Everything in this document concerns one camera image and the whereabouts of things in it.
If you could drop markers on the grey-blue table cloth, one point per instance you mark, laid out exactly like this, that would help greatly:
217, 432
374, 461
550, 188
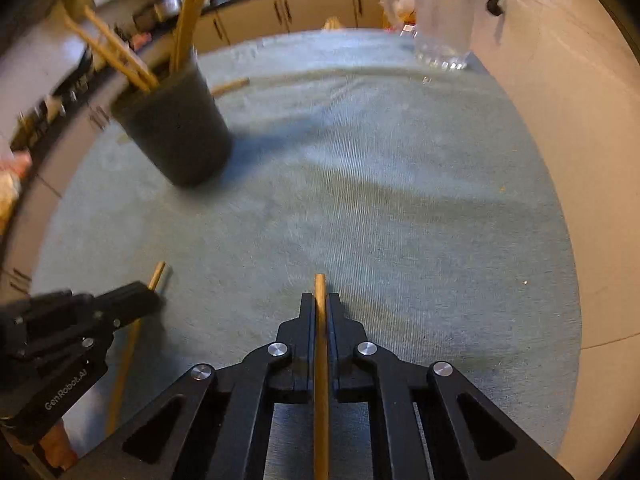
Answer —
375, 185

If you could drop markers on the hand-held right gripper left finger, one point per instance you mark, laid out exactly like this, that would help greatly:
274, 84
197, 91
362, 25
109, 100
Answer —
306, 350

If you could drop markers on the black chopstick cup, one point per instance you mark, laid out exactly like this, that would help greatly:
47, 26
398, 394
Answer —
180, 130

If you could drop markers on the clear glass mug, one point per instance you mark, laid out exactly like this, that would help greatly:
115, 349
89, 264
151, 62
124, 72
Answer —
445, 20

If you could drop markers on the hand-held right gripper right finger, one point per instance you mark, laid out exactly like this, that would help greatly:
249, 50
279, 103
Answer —
336, 350

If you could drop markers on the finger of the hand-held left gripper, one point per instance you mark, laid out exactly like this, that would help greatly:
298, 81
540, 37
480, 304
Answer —
130, 305

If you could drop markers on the person's left hand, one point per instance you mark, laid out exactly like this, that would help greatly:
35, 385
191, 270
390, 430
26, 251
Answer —
57, 447

